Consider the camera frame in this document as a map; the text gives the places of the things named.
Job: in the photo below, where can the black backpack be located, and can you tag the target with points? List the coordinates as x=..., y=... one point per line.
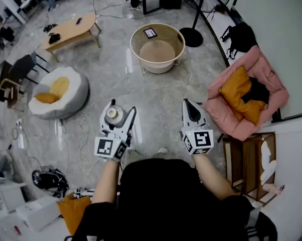
x=242, y=39

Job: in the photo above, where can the oval wooden low table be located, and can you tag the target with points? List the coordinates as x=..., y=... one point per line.
x=70, y=32

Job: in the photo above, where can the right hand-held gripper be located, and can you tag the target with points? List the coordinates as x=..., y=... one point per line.
x=202, y=139

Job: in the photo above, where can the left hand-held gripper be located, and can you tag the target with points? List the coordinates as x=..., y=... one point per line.
x=108, y=147

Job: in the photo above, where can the person's black shirt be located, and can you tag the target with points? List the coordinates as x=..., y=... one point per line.
x=161, y=199

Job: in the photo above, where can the grey white beanbag chair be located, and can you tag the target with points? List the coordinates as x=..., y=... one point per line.
x=70, y=102

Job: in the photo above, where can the person's right forearm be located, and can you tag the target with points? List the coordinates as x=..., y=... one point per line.
x=211, y=177

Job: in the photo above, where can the black framed picture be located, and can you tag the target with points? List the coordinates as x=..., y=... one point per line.
x=150, y=33

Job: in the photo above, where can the white cardboard box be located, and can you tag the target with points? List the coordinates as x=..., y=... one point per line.
x=39, y=212

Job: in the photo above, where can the black rounded object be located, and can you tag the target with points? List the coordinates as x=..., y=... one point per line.
x=54, y=38

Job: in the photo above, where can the black chair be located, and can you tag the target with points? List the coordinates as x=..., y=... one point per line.
x=21, y=68

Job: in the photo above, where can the small round white object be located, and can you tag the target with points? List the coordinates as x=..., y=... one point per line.
x=116, y=115

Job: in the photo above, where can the person's white shoe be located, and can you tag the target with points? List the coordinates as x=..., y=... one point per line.
x=163, y=149

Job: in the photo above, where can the black headset on floor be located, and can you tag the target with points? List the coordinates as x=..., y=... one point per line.
x=50, y=27

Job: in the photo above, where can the wooden framed stool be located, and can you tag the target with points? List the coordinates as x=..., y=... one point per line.
x=11, y=92

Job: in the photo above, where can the black garment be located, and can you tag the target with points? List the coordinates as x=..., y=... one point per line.
x=257, y=90

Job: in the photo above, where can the mustard pillow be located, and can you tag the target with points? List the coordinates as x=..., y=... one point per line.
x=235, y=89

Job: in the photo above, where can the wooden side rack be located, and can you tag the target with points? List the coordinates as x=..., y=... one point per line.
x=248, y=164

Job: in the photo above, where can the small pink item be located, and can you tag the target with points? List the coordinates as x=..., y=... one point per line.
x=274, y=188

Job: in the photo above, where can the large orange cushion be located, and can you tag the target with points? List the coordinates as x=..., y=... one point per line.
x=73, y=212

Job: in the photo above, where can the person's left forearm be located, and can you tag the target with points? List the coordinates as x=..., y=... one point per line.
x=107, y=179

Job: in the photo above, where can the black standing fan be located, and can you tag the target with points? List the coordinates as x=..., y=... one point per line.
x=191, y=36

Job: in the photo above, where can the black white striped cloth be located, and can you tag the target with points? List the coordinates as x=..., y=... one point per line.
x=84, y=192

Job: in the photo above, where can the dark phone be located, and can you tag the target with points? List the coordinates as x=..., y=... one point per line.
x=79, y=21

